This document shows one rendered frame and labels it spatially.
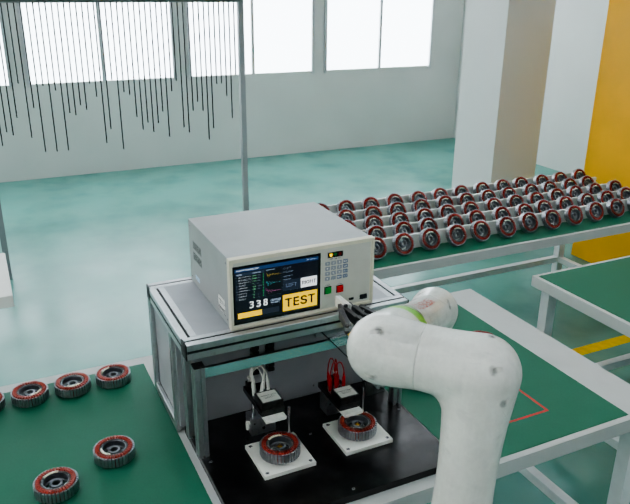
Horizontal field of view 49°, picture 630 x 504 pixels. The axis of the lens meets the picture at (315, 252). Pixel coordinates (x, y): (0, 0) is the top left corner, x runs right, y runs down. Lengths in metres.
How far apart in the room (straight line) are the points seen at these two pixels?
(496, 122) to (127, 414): 4.06
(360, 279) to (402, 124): 7.59
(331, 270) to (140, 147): 6.40
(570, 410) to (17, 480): 1.63
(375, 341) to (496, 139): 4.60
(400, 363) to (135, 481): 1.06
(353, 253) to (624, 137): 3.70
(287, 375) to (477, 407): 1.15
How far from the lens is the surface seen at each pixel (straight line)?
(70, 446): 2.18
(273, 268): 1.87
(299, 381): 2.22
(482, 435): 1.15
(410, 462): 2.01
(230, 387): 2.13
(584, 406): 2.41
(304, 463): 1.97
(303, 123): 8.82
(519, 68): 5.68
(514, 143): 5.79
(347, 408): 2.09
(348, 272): 1.98
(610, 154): 5.53
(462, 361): 1.11
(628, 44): 5.42
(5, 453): 2.22
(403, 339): 1.13
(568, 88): 8.41
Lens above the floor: 1.99
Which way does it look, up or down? 21 degrees down
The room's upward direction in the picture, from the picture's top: 1 degrees clockwise
